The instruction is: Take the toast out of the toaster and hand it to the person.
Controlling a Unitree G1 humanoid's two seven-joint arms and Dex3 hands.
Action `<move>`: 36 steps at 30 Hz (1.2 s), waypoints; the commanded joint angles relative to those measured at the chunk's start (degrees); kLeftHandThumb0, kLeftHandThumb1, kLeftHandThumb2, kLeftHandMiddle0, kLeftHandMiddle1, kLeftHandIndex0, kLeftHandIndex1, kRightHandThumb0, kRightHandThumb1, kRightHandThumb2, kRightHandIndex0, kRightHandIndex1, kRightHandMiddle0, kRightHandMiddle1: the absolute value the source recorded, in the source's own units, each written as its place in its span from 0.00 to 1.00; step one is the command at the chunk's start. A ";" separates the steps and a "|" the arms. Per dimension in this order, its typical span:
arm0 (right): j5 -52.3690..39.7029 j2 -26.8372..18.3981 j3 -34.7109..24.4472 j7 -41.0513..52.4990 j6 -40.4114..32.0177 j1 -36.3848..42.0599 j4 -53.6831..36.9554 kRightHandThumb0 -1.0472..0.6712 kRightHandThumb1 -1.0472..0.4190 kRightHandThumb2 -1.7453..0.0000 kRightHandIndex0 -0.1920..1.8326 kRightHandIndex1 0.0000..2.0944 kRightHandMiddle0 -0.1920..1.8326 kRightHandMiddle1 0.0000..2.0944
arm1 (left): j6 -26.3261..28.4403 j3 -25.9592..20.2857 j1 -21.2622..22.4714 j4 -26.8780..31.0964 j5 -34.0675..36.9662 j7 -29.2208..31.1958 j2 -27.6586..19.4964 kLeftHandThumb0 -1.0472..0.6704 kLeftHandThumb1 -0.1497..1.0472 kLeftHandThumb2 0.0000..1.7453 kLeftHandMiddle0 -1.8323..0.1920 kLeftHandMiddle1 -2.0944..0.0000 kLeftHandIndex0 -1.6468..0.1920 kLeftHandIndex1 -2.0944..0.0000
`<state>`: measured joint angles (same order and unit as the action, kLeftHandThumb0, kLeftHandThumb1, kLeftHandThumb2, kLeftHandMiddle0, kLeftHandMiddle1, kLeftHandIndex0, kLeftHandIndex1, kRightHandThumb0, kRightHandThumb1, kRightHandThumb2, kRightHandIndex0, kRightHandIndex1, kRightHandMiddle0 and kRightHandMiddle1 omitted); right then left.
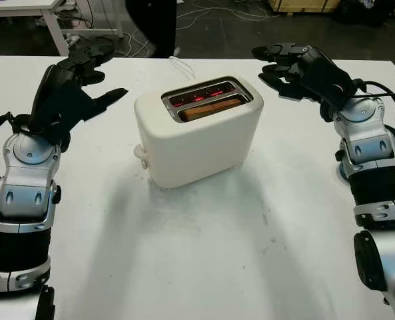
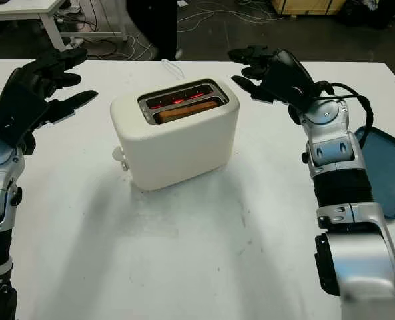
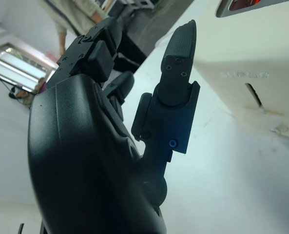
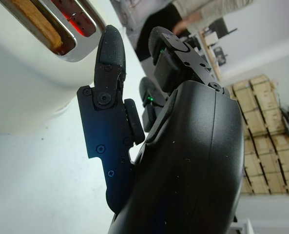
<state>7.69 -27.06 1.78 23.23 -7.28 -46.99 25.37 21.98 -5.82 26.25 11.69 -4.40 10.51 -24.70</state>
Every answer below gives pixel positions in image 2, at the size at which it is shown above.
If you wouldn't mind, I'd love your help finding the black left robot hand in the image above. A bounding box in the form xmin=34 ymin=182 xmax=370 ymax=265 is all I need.
xmin=0 ymin=46 xmax=99 ymax=126

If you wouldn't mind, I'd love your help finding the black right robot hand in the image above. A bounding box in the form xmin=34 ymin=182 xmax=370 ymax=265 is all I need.
xmin=228 ymin=45 xmax=318 ymax=113

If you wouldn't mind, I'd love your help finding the browned toast slice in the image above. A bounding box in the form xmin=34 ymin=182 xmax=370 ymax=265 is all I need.
xmin=157 ymin=99 xmax=219 ymax=123

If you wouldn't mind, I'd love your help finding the person in black trousers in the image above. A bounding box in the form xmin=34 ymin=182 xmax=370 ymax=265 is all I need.
xmin=125 ymin=0 xmax=185 ymax=61

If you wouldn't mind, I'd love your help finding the white two-slot toaster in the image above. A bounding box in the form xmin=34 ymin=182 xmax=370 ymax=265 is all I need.
xmin=109 ymin=78 xmax=240 ymax=191

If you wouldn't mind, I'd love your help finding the white office desk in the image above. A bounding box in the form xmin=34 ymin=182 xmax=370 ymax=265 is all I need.
xmin=0 ymin=0 xmax=128 ymax=53

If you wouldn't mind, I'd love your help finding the black bag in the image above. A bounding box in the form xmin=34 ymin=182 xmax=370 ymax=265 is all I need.
xmin=336 ymin=0 xmax=395 ymax=29

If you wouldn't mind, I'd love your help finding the blue plastic tray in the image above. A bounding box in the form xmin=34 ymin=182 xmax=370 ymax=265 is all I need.
xmin=353 ymin=125 xmax=395 ymax=220

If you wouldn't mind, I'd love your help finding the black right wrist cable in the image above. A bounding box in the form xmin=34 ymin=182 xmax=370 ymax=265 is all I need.
xmin=316 ymin=81 xmax=374 ymax=147

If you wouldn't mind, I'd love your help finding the white floor cable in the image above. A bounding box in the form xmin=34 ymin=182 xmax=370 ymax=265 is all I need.
xmin=127 ymin=6 xmax=284 ymax=61

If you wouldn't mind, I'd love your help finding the white toaster power cable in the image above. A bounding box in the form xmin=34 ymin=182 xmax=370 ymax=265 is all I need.
xmin=161 ymin=59 xmax=184 ymax=80

